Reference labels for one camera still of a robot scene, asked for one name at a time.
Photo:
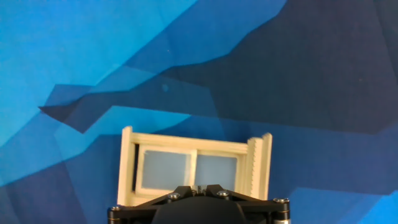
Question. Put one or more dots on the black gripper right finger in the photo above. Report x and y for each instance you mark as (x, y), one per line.
(264, 210)

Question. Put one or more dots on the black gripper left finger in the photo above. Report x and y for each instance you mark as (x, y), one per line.
(133, 213)

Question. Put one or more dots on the wooden sliding window sash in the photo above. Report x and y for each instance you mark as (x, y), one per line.
(164, 169)

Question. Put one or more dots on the blue mountain print cloth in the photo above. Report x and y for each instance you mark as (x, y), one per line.
(93, 46)

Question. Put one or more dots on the wooden miniature window frame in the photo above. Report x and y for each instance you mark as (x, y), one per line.
(186, 141)

